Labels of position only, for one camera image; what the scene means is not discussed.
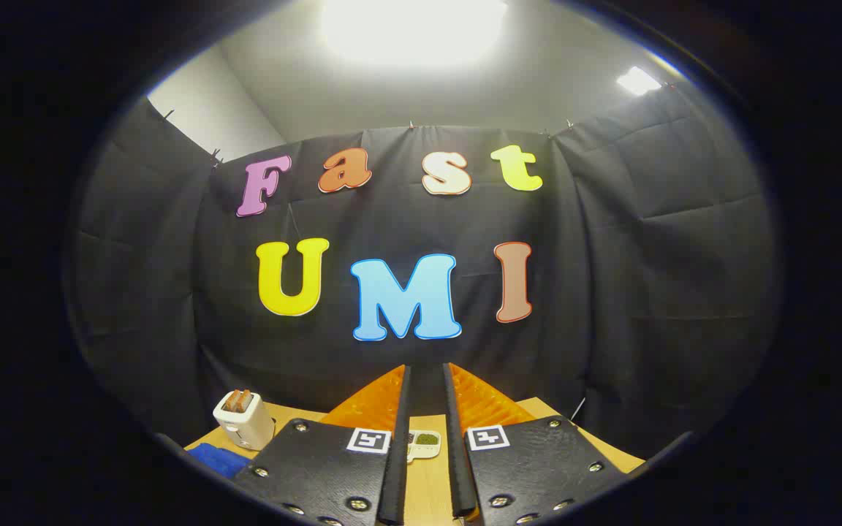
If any large ceiling lamp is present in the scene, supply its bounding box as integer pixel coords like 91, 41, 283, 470
319, 0, 509, 70

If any blue towel cloth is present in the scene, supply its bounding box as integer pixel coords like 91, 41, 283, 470
187, 442, 250, 479

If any white divided dish with beans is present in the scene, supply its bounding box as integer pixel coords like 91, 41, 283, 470
406, 430, 441, 463

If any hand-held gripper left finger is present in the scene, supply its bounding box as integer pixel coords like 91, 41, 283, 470
233, 364, 412, 526

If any small ceiling lamp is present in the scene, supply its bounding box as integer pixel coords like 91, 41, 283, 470
616, 66, 663, 97

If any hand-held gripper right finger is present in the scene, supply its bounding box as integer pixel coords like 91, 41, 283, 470
441, 362, 628, 526

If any white toaster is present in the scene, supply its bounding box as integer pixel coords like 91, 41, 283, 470
213, 389, 276, 451

